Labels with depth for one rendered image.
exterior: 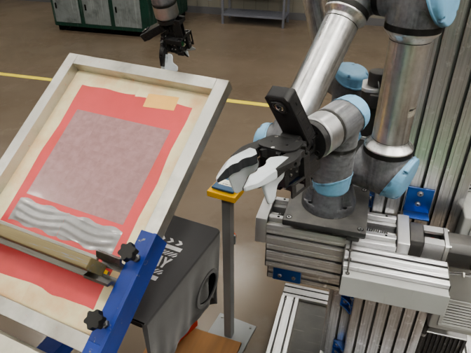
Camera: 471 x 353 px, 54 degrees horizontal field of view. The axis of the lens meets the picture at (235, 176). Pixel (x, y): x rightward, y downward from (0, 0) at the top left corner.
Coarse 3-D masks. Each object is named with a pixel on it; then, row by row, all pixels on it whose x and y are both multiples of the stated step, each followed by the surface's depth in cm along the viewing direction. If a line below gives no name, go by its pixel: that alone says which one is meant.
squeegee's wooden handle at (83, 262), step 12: (0, 228) 115; (12, 228) 115; (12, 240) 113; (24, 240) 112; (36, 240) 111; (48, 252) 109; (60, 252) 108; (72, 252) 107; (72, 264) 107; (84, 264) 105; (96, 264) 108
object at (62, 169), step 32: (96, 96) 144; (128, 96) 141; (64, 128) 140; (96, 128) 138; (64, 160) 135; (96, 160) 132; (32, 192) 132; (64, 192) 129; (0, 256) 124; (32, 256) 122
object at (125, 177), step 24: (144, 120) 135; (168, 120) 133; (120, 144) 133; (144, 144) 130; (168, 144) 129; (96, 168) 131; (120, 168) 129; (144, 168) 127; (96, 192) 127; (120, 192) 125; (144, 192) 123; (96, 216) 123; (120, 216) 121; (120, 240) 118; (48, 264) 120; (48, 288) 116; (72, 288) 115; (96, 288) 113
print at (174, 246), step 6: (168, 240) 164; (174, 240) 164; (180, 240) 164; (168, 246) 162; (174, 246) 162; (180, 246) 162; (168, 252) 159; (174, 252) 159; (162, 258) 157; (168, 258) 157; (174, 258) 157; (162, 264) 154; (168, 264) 154; (156, 270) 152; (162, 270) 152; (156, 276) 150; (150, 282) 147
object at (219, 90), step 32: (64, 64) 149; (96, 64) 145; (128, 64) 142; (224, 96) 129; (32, 128) 139; (0, 160) 136; (192, 160) 121; (0, 192) 134; (160, 224) 113; (32, 320) 109
